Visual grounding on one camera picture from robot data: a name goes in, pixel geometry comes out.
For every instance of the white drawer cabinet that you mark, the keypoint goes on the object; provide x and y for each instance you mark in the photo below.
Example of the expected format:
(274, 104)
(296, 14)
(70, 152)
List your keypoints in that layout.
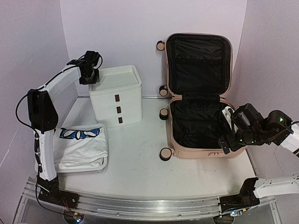
(117, 98)

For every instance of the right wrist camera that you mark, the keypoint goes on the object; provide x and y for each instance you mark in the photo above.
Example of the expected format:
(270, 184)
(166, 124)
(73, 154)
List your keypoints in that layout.
(237, 120)

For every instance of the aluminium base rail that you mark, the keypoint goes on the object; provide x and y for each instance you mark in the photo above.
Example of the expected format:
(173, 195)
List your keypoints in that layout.
(154, 209)

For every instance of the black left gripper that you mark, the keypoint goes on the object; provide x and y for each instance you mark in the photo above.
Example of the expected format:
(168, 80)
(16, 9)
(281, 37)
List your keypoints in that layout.
(96, 80)

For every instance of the white perforated plastic basket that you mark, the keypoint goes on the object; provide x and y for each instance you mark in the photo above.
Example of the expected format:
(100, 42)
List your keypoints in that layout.
(45, 153)

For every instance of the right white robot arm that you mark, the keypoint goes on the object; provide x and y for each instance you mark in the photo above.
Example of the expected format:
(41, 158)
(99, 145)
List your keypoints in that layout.
(249, 128)

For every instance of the white cloth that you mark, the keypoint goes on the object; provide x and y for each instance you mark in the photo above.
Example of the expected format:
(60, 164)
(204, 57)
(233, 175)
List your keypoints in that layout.
(80, 149)

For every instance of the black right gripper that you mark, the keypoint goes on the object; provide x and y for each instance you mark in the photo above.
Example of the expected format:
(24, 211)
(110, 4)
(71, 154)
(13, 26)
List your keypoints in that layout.
(234, 146)

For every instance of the pink hard-shell suitcase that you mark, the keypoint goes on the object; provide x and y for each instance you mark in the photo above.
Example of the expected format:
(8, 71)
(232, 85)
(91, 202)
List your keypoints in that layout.
(199, 73)

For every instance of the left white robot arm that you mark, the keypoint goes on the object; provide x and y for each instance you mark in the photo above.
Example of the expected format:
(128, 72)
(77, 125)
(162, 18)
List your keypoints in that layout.
(43, 116)

